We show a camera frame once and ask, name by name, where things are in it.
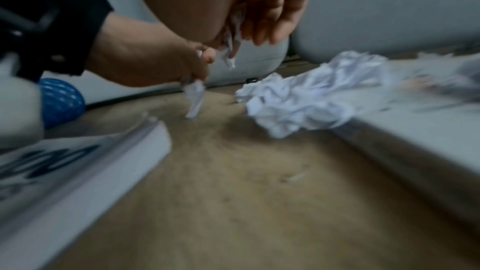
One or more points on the white book red speckles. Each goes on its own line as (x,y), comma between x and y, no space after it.
(431,132)

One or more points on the small paper piece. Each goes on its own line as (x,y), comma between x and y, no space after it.
(230,49)
(195,97)

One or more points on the person's left hand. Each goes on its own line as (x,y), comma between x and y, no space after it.
(142,58)

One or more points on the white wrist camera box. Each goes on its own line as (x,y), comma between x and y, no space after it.
(18,114)

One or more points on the white book portrait grid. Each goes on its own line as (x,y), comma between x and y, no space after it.
(75,188)

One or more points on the blue mesh pen holder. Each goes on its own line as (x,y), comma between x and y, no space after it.
(63,102)

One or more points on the pile of paper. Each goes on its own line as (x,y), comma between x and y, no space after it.
(300,100)

